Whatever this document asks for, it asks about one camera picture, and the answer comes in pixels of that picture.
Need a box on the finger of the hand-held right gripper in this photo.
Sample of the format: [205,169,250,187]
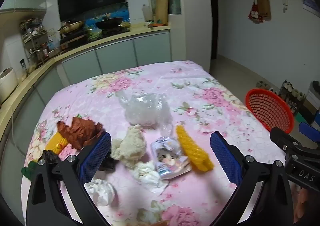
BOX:
[299,121,320,142]
[269,126,304,158]

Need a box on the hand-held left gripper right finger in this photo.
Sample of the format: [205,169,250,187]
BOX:
[210,131,294,226]

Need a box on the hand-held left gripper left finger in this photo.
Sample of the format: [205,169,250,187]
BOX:
[25,131,112,226]

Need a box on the red plastic basket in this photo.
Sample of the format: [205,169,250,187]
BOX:
[245,88,295,135]

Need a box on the white tissue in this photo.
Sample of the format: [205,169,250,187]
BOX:
[130,161,168,195]
[84,178,117,207]

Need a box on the dark wrapper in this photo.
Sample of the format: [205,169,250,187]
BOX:
[41,150,60,165]

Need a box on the person's right hand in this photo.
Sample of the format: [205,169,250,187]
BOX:
[293,185,312,226]

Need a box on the crumpled brown paper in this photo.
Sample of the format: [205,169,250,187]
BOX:
[57,116,104,150]

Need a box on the black shoe rack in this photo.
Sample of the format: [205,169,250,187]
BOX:
[279,80,307,117]

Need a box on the plain yellow foam net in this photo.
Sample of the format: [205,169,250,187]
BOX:
[175,125,215,172]

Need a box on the crumpled cream tissue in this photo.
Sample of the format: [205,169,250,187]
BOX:
[110,124,147,168]

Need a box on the yellow foam net with sticker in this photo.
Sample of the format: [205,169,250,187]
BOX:
[37,132,70,162]

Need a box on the cartoon figure snack packet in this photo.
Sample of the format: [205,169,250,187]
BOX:
[150,136,192,180]

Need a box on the pink floral tablecloth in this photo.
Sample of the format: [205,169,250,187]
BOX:
[21,60,298,226]

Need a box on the crumpled clear plastic bag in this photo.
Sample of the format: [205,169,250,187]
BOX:
[117,91,175,138]

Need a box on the green snack packet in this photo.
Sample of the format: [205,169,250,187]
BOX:
[21,161,38,181]

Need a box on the kitchen counter with cabinets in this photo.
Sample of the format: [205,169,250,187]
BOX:
[0,23,173,216]

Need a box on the white rice cooker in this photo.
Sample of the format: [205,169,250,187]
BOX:
[0,67,19,103]

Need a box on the black gas stove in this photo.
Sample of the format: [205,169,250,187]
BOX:
[59,28,131,47]

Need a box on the red floral hanging bag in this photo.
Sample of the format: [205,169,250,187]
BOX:
[248,0,264,24]

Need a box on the black wok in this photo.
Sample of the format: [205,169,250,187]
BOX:
[95,13,125,30]

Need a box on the metal spice rack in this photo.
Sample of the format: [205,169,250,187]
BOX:
[19,18,50,64]

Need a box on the blue printed splash panel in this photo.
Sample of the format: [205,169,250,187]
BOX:
[84,1,130,40]

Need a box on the wooden cutting board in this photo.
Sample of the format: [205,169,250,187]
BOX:
[155,0,169,25]

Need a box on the blue white wall notice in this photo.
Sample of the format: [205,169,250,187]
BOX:
[300,0,320,15]

